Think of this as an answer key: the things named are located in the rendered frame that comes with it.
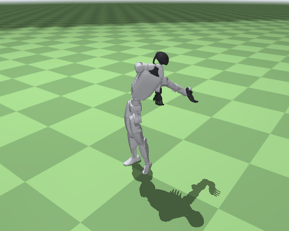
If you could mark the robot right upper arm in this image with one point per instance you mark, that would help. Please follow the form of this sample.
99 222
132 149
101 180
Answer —
166 82

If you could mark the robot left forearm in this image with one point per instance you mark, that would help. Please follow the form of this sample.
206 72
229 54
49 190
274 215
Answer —
161 74

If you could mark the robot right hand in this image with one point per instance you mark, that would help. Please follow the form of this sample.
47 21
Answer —
190 96

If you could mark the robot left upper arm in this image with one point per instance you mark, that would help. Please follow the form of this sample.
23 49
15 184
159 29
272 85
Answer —
140 67

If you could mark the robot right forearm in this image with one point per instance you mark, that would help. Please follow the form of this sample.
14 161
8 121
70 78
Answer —
182 90

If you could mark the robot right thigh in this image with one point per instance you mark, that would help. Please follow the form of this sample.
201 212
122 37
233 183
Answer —
127 119

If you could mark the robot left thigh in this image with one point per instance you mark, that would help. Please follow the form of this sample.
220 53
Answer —
136 128

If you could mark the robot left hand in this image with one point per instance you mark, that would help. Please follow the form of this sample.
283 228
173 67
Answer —
158 98

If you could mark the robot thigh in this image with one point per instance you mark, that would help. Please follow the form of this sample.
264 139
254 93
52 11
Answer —
136 128
127 119

